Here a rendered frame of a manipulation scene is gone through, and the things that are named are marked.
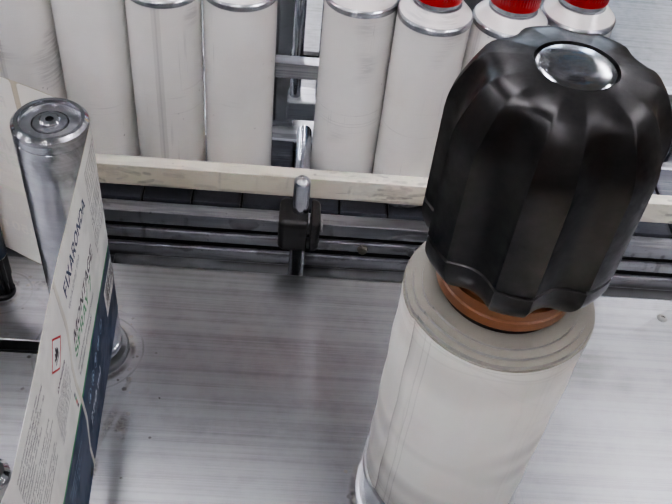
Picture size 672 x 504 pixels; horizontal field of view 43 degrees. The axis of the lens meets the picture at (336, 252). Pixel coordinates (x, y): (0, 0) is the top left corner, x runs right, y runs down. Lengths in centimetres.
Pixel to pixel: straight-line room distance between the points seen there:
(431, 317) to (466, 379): 3
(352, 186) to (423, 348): 30
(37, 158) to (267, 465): 22
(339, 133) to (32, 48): 23
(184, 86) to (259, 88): 5
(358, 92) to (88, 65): 19
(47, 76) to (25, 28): 4
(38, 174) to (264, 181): 24
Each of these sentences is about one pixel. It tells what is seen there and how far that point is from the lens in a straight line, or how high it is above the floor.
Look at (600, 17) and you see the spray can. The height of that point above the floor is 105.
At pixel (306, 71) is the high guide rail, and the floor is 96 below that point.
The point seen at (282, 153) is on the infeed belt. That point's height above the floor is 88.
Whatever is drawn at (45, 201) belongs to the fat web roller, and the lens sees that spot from 46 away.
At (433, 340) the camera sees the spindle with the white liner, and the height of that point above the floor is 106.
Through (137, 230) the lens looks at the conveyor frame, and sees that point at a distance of 68.
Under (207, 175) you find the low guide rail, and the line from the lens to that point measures 64.
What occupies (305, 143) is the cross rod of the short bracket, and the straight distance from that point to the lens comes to 68.
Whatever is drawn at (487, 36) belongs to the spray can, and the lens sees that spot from 60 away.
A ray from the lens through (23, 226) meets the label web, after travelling 57.
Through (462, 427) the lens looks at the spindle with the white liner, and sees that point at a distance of 39.
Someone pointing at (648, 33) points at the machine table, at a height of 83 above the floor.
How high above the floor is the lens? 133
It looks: 46 degrees down
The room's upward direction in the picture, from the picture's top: 7 degrees clockwise
